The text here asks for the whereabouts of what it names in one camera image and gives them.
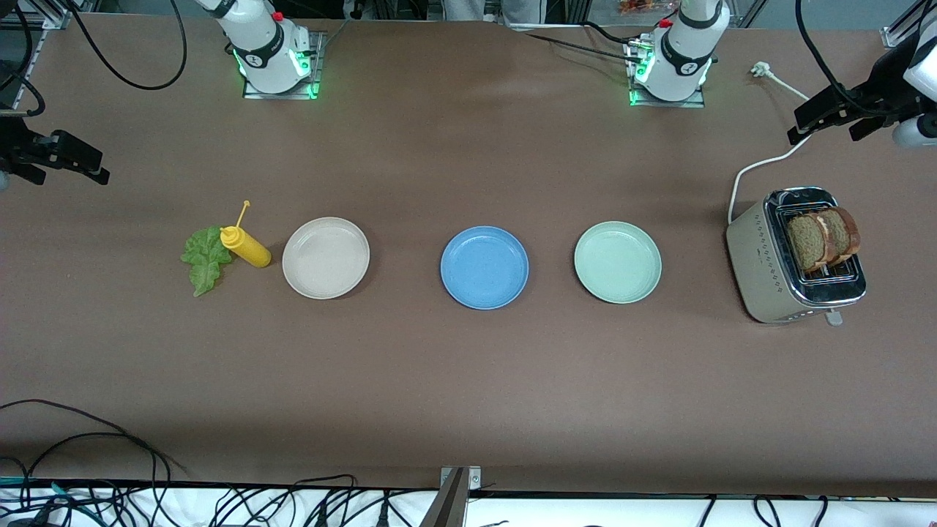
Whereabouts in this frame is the brown bread slice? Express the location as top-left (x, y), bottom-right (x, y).
top-left (787, 212), bottom-right (832, 274)
top-left (818, 206), bottom-right (862, 264)

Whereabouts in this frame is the green lettuce leaf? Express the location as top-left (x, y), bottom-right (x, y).
top-left (180, 225), bottom-right (235, 298)

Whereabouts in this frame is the yellow squeeze bottle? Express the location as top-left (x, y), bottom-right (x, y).
top-left (220, 200), bottom-right (272, 269)

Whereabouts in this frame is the mint green round plate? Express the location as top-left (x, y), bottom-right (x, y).
top-left (574, 221), bottom-right (662, 304)

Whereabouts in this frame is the white round plate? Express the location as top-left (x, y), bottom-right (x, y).
top-left (282, 217), bottom-right (371, 300)

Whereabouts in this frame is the blue round plate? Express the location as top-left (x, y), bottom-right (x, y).
top-left (440, 225), bottom-right (529, 310)

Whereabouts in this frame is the beige chrome toaster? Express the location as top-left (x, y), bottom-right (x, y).
top-left (726, 186), bottom-right (867, 326)

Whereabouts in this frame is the aluminium frame rail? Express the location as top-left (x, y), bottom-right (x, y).
top-left (882, 0), bottom-right (937, 48)
top-left (0, 0), bottom-right (100, 30)

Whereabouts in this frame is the white toaster power cord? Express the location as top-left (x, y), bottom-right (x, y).
top-left (728, 61), bottom-right (815, 225)

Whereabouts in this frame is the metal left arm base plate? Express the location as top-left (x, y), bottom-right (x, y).
top-left (628, 40), bottom-right (707, 109)

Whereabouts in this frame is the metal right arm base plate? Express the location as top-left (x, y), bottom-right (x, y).
top-left (243, 31), bottom-right (323, 100)

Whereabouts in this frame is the thin black loose cable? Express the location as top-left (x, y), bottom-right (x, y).
top-left (0, 399), bottom-right (187, 475)

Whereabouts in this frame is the black base cable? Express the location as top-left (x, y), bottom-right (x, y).
top-left (526, 20), bottom-right (645, 65)

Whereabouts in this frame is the black looped cable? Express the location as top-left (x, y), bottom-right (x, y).
top-left (0, 432), bottom-right (173, 506)

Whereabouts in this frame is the metal table bracket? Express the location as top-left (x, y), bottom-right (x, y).
top-left (421, 466), bottom-right (482, 527)

